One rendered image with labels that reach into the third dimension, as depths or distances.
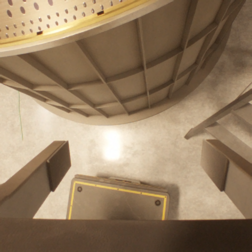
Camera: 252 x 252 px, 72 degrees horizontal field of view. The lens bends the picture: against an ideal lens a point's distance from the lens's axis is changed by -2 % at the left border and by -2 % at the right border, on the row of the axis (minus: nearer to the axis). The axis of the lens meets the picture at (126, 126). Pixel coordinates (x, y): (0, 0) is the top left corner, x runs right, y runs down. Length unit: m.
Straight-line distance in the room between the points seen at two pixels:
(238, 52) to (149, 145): 1.13
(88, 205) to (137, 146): 0.61
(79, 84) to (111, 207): 0.84
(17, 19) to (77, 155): 1.31
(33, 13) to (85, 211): 1.18
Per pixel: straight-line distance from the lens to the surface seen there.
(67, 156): 0.17
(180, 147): 1.56
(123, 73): 0.85
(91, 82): 0.87
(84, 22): 0.51
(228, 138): 1.33
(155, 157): 1.54
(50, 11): 0.54
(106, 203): 1.32
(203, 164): 0.17
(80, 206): 1.38
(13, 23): 0.58
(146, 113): 1.55
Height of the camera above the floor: 1.54
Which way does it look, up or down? 78 degrees down
